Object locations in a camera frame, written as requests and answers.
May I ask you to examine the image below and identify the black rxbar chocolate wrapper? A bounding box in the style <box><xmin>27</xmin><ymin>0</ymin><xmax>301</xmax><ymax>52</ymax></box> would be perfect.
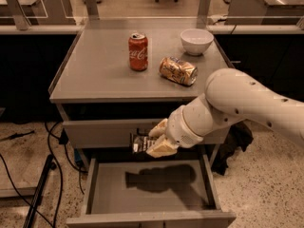
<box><xmin>130</xmin><ymin>131</ymin><xmax>156</xmax><ymax>154</ymax></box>

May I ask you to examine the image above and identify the white ceramic bowl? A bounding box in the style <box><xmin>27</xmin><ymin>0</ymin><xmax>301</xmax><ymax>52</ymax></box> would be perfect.
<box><xmin>180</xmin><ymin>28</ymin><xmax>214</xmax><ymax>56</ymax></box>

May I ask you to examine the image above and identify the red coca-cola can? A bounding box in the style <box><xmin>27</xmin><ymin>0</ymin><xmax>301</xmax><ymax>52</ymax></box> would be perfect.
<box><xmin>128</xmin><ymin>32</ymin><xmax>148</xmax><ymax>71</ymax></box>

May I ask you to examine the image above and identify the grey closed top drawer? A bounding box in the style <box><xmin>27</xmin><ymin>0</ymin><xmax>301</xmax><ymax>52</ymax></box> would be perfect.
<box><xmin>62</xmin><ymin>116</ymin><xmax>234</xmax><ymax>149</ymax></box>

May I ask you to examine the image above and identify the black bar on floor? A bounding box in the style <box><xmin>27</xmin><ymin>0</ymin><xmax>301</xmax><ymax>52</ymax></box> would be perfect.
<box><xmin>23</xmin><ymin>155</ymin><xmax>53</xmax><ymax>228</ymax></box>

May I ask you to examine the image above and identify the black floor cable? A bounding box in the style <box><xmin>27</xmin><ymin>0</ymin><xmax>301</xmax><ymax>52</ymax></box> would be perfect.
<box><xmin>0</xmin><ymin>121</ymin><xmax>86</xmax><ymax>228</ymax></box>

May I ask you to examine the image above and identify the black tool on floor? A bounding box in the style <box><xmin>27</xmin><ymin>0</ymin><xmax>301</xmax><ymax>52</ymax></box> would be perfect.
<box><xmin>0</xmin><ymin>130</ymin><xmax>35</xmax><ymax>142</ymax></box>

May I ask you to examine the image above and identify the grey open middle drawer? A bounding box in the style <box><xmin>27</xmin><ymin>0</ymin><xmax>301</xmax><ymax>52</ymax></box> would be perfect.
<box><xmin>66</xmin><ymin>155</ymin><xmax>236</xmax><ymax>228</ymax></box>

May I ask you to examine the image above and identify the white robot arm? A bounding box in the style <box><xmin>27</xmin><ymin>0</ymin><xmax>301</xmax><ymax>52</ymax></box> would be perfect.
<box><xmin>146</xmin><ymin>68</ymin><xmax>304</xmax><ymax>158</ymax></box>

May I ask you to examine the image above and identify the dark cloth on floor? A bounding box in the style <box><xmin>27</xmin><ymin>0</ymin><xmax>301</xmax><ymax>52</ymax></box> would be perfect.
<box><xmin>212</xmin><ymin>122</ymin><xmax>254</xmax><ymax>176</ymax></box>

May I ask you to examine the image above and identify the right background desk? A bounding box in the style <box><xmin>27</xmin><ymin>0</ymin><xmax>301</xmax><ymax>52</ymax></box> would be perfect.
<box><xmin>225</xmin><ymin>0</ymin><xmax>304</xmax><ymax>25</ymax></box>

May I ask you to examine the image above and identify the grey drawer cabinet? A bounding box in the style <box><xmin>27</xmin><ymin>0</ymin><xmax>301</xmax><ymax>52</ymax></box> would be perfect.
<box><xmin>47</xmin><ymin>17</ymin><xmax>247</xmax><ymax>228</ymax></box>

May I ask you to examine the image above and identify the clear acrylic barrier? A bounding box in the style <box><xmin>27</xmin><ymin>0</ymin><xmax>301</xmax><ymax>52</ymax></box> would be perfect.
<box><xmin>0</xmin><ymin>0</ymin><xmax>304</xmax><ymax>30</ymax></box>

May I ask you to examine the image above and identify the left background desk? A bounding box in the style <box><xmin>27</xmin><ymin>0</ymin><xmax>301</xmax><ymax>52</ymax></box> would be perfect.
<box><xmin>0</xmin><ymin>0</ymin><xmax>76</xmax><ymax>25</ymax></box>

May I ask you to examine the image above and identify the gold crushed soda can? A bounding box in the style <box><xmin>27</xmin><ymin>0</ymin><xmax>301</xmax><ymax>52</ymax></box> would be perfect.
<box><xmin>159</xmin><ymin>57</ymin><xmax>198</xmax><ymax>86</ymax></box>

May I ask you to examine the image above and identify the background desk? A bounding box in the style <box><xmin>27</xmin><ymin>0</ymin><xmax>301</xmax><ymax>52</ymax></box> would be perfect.
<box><xmin>225</xmin><ymin>0</ymin><xmax>304</xmax><ymax>25</ymax></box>
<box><xmin>0</xmin><ymin>0</ymin><xmax>76</xmax><ymax>25</ymax></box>

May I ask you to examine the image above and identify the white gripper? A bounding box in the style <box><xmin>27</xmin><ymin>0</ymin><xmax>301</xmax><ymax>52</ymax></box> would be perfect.
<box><xmin>146</xmin><ymin>105</ymin><xmax>203</xmax><ymax>158</ymax></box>

